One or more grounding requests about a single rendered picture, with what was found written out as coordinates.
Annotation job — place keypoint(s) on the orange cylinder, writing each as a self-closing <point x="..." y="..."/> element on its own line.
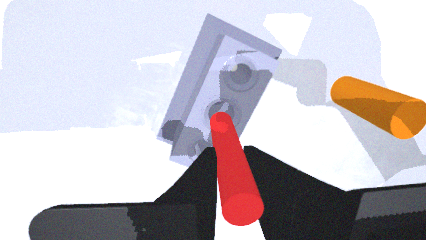
<point x="401" y="115"/>

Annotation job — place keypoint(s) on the red peg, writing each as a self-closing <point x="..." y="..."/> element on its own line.
<point x="240" y="200"/>

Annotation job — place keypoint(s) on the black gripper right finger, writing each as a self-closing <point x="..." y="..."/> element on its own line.
<point x="298" y="206"/>

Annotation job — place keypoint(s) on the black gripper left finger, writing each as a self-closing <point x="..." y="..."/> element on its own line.
<point x="185" y="211"/>

